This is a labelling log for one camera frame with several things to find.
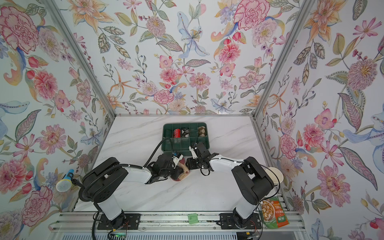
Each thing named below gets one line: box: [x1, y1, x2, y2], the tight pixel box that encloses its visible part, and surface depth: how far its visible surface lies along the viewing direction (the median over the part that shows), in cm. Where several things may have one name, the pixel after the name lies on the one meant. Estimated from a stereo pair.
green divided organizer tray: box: [161, 122, 210, 156], surface depth 106 cm
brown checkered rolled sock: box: [198, 126, 206, 137], surface depth 106 cm
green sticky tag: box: [188, 213, 199, 224], surface depth 76 cm
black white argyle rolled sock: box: [181, 127, 190, 138], surface depth 106 cm
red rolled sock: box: [173, 128, 181, 138], surface depth 106 cm
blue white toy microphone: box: [55, 169, 75, 193], surface depth 63 cm
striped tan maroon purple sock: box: [173, 158, 190, 182], surface depth 90 cm
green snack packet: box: [261, 196, 290, 229], surface depth 76 cm
